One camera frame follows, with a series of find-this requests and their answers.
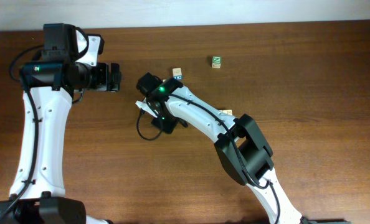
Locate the plain wooden picture block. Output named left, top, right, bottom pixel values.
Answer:
left=221, top=110, right=232, bottom=115

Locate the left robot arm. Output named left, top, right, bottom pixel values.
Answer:
left=0, top=23, right=121, bottom=223

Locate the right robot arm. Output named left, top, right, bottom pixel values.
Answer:
left=136, top=73, right=314, bottom=224

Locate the blue-sided wooden block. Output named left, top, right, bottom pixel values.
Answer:
left=172, top=68, right=183, bottom=80

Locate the green N wooden block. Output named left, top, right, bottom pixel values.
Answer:
left=212, top=56, right=222, bottom=68

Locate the right camera cable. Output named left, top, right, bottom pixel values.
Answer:
left=136, top=110, right=164, bottom=141

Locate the camera cable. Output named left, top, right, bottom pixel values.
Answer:
left=136, top=110, right=164, bottom=141
left=0, top=45, right=45, bottom=224

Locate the left camera cable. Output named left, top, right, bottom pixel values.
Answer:
left=0, top=45, right=45, bottom=224

